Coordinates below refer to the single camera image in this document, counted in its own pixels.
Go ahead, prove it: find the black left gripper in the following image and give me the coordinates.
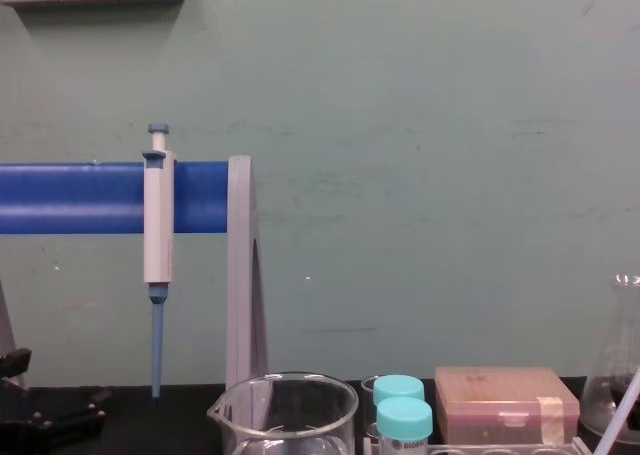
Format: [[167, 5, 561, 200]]
[[0, 347, 114, 455]]

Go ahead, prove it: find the white glass stirring rod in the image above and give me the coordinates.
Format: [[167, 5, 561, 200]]
[[593, 368, 640, 455]]

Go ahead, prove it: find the grey pipette stand leg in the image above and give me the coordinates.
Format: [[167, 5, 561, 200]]
[[0, 278, 27, 389], [225, 154, 272, 392]]

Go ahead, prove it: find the blue pipette stand bar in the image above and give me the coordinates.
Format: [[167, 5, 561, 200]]
[[0, 160, 232, 237]]

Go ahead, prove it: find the white and blue pipette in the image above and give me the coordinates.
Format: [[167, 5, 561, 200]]
[[141, 121, 178, 401]]

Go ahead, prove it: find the clear glass beaker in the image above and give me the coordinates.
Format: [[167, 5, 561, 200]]
[[205, 371, 361, 455]]

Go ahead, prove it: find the clear uncapped tube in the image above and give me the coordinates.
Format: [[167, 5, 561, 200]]
[[360, 374, 382, 439]]

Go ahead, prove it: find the tube with teal cap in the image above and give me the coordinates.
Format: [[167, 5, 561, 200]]
[[375, 396, 434, 455], [372, 374, 426, 407]]

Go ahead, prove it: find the pink pipette tip box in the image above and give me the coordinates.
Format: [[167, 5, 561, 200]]
[[433, 365, 582, 447]]

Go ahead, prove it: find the clear plastic tube rack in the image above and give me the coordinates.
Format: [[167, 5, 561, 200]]
[[363, 433, 592, 455]]

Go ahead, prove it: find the glass conical flask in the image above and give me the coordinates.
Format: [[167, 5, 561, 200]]
[[578, 273, 640, 442]]

